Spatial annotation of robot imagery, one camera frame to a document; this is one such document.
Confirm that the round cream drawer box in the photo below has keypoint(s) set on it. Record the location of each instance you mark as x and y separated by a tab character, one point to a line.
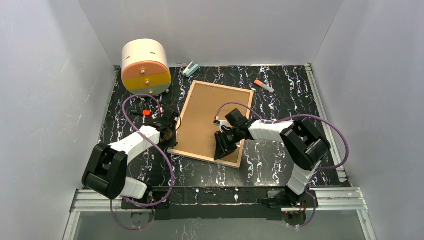
144	67

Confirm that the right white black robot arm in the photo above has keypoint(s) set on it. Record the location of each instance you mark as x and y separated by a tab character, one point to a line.
305	144

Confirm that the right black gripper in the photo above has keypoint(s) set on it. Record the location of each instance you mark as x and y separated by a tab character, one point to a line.
228	139

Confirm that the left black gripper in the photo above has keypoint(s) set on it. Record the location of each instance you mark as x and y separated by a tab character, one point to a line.
168	118

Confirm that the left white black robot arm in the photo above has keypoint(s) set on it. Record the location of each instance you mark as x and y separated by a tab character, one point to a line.
106	170

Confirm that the grey orange marker pen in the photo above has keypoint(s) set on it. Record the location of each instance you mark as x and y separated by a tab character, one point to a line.
264	86

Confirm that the white wooden picture frame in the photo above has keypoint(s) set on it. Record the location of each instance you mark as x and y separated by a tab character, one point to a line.
185	109

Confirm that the small light blue clip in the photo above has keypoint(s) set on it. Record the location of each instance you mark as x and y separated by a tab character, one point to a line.
190	69

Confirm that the black orange marker pen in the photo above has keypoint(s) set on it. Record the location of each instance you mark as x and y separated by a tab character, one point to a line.
141	112

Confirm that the brown cardboard backing board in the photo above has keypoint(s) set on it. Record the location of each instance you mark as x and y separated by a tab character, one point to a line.
205	116

